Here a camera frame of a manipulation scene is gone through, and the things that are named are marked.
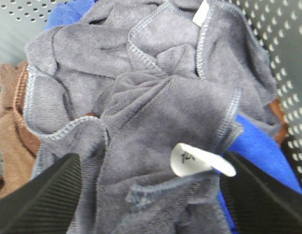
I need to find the blue towel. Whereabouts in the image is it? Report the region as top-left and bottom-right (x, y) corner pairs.
(43, 0), (302, 234)

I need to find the grey perforated laundry basket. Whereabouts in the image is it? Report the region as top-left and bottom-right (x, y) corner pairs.
(0, 0), (302, 186)

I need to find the grey microfibre towel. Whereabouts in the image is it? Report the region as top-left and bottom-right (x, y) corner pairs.
(23, 71), (241, 234)

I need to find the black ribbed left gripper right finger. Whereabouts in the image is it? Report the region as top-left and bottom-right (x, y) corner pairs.
(220, 152), (302, 234)

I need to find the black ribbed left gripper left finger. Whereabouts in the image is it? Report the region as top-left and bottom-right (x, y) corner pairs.
(0, 154), (82, 234)

